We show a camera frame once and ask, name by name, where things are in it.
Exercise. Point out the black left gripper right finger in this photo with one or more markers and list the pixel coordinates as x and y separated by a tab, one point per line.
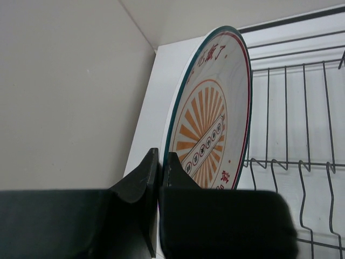
221	223

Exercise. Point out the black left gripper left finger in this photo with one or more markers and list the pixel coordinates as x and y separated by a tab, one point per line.
117	222

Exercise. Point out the white plate orange sunburst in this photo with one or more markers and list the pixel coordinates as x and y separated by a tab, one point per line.
209	118

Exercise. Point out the grey wire dish rack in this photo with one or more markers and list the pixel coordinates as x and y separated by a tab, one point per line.
296	145

